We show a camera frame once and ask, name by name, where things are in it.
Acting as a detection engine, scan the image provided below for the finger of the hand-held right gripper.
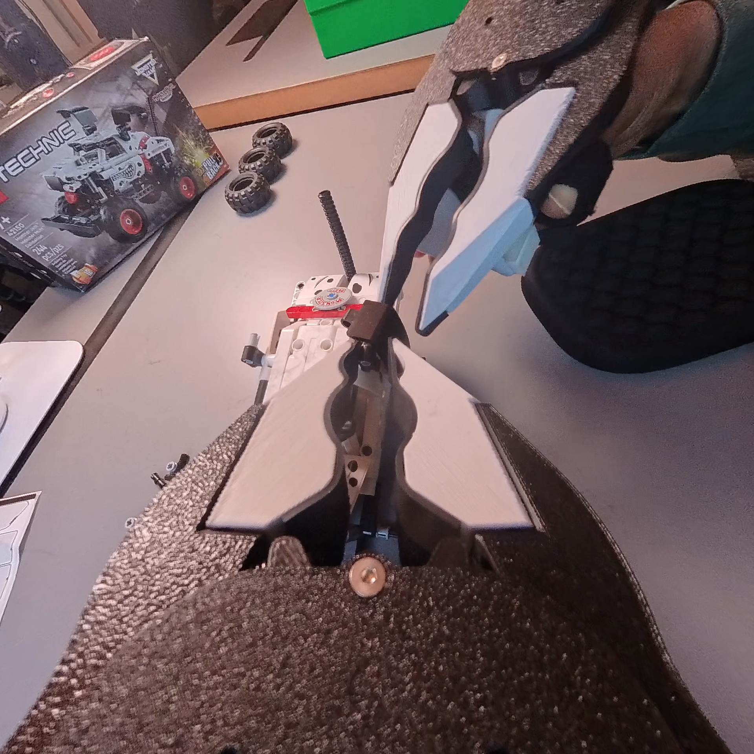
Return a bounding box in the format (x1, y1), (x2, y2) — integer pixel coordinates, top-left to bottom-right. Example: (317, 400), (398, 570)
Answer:
(416, 86), (580, 337)
(377, 98), (484, 299)

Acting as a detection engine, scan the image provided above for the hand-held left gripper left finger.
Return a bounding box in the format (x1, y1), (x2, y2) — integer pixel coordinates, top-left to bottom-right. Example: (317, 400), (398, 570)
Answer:
(204, 342), (357, 537)

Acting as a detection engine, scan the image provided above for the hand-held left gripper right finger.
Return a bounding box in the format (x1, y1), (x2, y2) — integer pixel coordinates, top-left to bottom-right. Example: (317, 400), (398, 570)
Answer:
(392, 340), (539, 537)

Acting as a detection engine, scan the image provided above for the white toy brick truck model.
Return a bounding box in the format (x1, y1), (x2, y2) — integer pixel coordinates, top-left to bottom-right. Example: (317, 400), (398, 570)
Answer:
(242, 191), (407, 555)

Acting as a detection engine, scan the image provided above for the black toy fender piece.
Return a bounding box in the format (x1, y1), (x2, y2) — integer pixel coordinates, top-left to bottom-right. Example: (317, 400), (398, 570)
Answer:
(342, 300), (410, 354)

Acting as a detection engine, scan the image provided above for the toy truck set box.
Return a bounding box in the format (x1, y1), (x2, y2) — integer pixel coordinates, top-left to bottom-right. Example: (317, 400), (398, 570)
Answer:
(0, 38), (231, 292)

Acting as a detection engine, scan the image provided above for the person's right hand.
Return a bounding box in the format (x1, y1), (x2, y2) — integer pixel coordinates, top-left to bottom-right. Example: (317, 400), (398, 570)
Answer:
(604, 0), (722, 160)

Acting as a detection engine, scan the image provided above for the cluster of small toy pins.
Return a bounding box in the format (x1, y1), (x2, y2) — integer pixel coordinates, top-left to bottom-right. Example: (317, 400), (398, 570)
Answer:
(124, 452), (192, 529)

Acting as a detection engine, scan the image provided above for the grey and black toy connector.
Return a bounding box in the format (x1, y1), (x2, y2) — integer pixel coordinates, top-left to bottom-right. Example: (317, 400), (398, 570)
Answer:
(242, 334), (280, 370)

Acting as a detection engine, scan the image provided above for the green plastic bin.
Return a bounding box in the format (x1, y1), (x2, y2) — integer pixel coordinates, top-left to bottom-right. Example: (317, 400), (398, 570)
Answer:
(304, 0), (472, 60)

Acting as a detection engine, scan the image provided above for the black honeycomb pad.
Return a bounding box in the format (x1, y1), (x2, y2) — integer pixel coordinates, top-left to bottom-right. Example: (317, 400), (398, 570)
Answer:
(522, 210), (754, 375)

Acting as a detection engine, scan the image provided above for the white booklet stand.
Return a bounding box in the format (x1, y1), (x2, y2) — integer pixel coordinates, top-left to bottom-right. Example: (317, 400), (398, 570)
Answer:
(0, 340), (86, 486)

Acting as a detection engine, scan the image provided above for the white sticker sheet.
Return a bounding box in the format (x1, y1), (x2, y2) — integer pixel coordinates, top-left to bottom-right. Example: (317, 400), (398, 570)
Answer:
(0, 492), (42, 625)

